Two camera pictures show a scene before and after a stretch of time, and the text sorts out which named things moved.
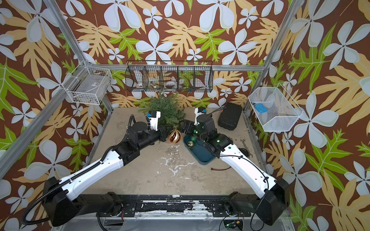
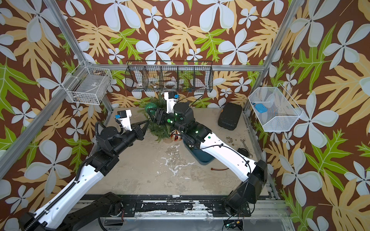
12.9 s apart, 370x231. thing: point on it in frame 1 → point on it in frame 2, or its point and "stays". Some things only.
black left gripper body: [151, 136] → [135, 133]
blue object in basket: [260, 108] stays
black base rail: [112, 204] stays
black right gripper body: [193, 130] → [168, 119]
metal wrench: [243, 141] stays
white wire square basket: [87, 84] stays
